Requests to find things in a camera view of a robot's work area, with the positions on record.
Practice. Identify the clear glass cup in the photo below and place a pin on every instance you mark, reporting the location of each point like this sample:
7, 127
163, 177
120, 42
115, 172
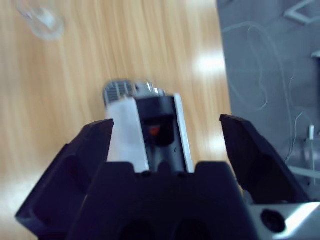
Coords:
47, 27

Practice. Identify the chrome drip tray grate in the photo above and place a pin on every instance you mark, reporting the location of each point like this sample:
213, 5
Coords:
116, 91

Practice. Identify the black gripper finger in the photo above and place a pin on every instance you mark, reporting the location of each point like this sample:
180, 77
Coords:
82, 155
250, 155

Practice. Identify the white metal furniture leg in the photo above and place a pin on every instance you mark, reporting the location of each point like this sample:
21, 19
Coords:
311, 135

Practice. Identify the white metal table frame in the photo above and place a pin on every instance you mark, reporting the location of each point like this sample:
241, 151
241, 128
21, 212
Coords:
297, 16

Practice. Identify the white capsule coffee machine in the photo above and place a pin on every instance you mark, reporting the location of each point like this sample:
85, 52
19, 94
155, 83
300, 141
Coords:
125, 130

